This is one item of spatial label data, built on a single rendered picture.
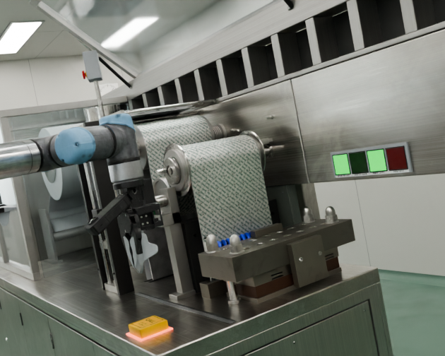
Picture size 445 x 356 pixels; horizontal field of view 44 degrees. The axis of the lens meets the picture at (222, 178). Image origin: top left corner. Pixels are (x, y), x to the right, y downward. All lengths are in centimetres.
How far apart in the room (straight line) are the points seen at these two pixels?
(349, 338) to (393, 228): 314
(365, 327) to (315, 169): 44
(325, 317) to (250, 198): 40
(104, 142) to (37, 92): 600
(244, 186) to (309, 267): 31
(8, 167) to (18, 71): 600
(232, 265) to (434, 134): 54
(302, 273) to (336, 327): 16
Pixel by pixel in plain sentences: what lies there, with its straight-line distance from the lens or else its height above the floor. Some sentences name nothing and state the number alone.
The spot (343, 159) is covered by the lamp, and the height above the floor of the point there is 120.
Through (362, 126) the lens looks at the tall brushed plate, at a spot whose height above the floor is 127.
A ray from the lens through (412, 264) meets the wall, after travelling 456.
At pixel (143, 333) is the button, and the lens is 129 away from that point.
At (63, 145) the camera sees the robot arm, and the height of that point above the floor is 135.
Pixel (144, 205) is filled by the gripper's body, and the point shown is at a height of 119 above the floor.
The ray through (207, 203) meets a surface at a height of 115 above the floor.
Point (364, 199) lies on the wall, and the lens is 471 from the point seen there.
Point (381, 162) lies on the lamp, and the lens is 137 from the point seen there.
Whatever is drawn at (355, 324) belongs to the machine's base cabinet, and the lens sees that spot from 149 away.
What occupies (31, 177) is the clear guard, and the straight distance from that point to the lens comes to 238.
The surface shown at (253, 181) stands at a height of 117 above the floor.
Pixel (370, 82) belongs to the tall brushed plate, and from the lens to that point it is 138.
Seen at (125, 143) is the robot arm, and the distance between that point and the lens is 125.
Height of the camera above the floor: 128
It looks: 3 degrees down
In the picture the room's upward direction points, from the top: 11 degrees counter-clockwise
